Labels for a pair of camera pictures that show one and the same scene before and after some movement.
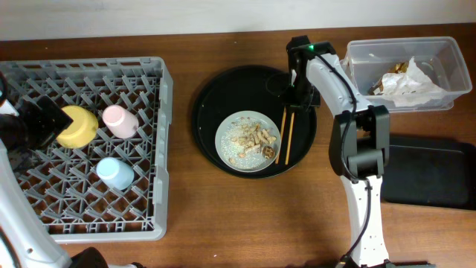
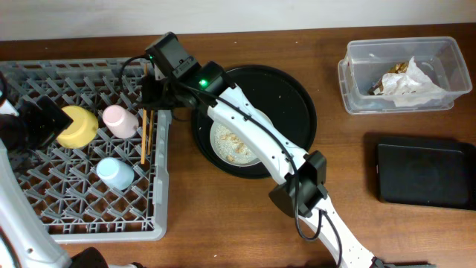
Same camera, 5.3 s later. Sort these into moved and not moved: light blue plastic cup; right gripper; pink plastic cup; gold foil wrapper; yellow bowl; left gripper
Moved: right gripper
Not moved: pink plastic cup; light blue plastic cup; gold foil wrapper; yellow bowl; left gripper
